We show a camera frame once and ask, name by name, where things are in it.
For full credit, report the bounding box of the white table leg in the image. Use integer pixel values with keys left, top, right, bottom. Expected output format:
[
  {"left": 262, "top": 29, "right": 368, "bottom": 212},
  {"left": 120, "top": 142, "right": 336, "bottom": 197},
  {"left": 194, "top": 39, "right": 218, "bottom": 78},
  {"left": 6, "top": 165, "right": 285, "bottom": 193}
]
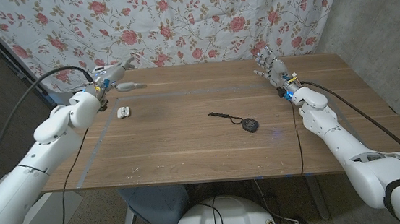
[{"left": 122, "top": 204, "right": 138, "bottom": 224}]

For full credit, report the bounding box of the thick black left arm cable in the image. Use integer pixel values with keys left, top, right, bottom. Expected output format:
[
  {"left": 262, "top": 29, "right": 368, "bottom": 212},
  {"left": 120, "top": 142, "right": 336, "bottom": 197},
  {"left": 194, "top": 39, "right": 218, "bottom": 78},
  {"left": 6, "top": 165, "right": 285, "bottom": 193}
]
[{"left": 0, "top": 64, "right": 103, "bottom": 191}]

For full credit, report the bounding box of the white power strip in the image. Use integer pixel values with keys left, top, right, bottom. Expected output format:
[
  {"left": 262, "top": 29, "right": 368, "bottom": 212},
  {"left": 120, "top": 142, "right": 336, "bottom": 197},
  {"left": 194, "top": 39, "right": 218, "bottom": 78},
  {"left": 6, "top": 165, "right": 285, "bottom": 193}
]
[{"left": 90, "top": 64, "right": 119, "bottom": 75}]

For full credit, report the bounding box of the blue-grey chair under table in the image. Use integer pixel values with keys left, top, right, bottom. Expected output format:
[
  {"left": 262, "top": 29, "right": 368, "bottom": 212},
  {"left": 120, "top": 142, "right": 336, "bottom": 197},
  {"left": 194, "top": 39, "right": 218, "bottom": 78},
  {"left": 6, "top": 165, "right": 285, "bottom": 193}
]
[{"left": 117, "top": 182, "right": 192, "bottom": 224}]

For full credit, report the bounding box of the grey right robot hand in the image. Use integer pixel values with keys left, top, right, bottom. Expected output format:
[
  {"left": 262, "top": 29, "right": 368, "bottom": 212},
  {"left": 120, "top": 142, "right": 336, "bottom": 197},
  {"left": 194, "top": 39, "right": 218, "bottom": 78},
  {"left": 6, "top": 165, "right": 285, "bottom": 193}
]
[{"left": 251, "top": 43, "right": 301, "bottom": 100}]

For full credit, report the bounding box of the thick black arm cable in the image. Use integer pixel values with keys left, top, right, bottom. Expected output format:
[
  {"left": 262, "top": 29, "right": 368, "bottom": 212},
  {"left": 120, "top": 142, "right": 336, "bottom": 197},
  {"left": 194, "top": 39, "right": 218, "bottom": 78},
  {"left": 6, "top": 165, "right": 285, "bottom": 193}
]
[
  {"left": 298, "top": 72, "right": 400, "bottom": 174},
  {"left": 0, "top": 64, "right": 103, "bottom": 191}
]

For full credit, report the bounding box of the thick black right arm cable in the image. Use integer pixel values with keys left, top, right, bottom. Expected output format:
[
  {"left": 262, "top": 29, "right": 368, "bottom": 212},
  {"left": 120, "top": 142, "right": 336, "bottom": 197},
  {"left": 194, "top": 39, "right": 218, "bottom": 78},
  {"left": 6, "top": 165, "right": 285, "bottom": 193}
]
[{"left": 298, "top": 72, "right": 400, "bottom": 174}]

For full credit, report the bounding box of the white AirPods case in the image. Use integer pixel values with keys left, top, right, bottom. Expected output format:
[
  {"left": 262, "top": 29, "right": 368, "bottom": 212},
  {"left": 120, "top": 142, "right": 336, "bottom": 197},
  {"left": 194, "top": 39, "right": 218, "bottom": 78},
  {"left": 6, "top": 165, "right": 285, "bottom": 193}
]
[{"left": 116, "top": 105, "right": 132, "bottom": 120}]

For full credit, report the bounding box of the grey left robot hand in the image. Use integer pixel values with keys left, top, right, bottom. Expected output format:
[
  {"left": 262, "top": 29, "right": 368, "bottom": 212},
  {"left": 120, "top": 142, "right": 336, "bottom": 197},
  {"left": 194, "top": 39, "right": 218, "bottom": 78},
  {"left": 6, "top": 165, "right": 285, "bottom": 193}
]
[{"left": 88, "top": 54, "right": 148, "bottom": 103}]

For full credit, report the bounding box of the black timer with lanyard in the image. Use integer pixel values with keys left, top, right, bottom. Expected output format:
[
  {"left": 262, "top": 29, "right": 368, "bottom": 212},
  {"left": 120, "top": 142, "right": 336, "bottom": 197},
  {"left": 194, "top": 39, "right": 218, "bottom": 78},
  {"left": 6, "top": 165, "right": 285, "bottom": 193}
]
[{"left": 208, "top": 107, "right": 260, "bottom": 137}]

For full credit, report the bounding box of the white robot torso base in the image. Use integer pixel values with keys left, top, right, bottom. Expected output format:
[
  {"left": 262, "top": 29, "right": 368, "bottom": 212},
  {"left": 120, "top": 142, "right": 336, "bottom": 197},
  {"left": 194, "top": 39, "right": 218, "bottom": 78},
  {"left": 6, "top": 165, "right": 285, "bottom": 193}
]
[{"left": 171, "top": 191, "right": 278, "bottom": 224}]

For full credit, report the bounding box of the floral backdrop cloth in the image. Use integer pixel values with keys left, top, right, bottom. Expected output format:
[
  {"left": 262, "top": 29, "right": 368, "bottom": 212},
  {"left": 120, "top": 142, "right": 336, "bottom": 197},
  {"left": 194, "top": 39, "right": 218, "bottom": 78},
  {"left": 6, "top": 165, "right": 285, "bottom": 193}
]
[{"left": 0, "top": 0, "right": 352, "bottom": 100}]

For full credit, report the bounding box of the grey table leg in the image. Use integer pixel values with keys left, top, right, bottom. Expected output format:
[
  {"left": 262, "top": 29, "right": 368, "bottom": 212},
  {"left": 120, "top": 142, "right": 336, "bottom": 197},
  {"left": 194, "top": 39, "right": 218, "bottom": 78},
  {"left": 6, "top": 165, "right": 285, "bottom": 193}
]
[{"left": 305, "top": 173, "right": 331, "bottom": 222}]

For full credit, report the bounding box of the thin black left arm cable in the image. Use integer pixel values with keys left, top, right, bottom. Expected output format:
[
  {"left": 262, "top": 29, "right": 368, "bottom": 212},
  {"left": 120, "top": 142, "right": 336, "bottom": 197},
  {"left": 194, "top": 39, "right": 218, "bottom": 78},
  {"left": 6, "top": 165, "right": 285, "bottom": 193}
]
[{"left": 25, "top": 127, "right": 98, "bottom": 224}]

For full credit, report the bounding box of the black door frame strip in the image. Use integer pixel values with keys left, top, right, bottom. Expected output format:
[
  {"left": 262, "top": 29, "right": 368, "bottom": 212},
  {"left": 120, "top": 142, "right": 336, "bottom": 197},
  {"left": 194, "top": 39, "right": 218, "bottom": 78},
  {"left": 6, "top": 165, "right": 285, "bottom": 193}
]
[{"left": 0, "top": 0, "right": 59, "bottom": 116}]

